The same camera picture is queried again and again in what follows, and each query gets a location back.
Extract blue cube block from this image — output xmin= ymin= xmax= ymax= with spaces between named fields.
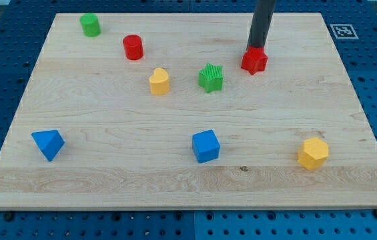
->
xmin=192 ymin=129 xmax=220 ymax=163

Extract light wooden board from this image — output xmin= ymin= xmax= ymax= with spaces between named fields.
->
xmin=0 ymin=13 xmax=377 ymax=211

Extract green star block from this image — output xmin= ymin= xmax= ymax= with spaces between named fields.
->
xmin=198 ymin=63 xmax=224 ymax=93

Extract yellow heart block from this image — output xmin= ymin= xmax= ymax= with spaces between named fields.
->
xmin=149 ymin=67 xmax=169 ymax=95

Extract red star block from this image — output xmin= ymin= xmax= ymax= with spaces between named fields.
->
xmin=241 ymin=46 xmax=268 ymax=75

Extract red cylinder block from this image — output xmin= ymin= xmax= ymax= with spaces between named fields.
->
xmin=123 ymin=35 xmax=143 ymax=60

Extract yellow hexagon block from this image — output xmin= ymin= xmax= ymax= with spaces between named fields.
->
xmin=297 ymin=137 xmax=329 ymax=170

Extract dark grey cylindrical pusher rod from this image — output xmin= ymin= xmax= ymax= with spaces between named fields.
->
xmin=247 ymin=0 xmax=276 ymax=48

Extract green cylinder block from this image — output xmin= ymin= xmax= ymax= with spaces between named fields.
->
xmin=79 ymin=13 xmax=101 ymax=37

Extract blue triangular prism block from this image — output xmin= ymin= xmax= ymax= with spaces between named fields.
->
xmin=31 ymin=129 xmax=65 ymax=161

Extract white fiducial marker tag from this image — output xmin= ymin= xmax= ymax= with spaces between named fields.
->
xmin=330 ymin=23 xmax=358 ymax=39

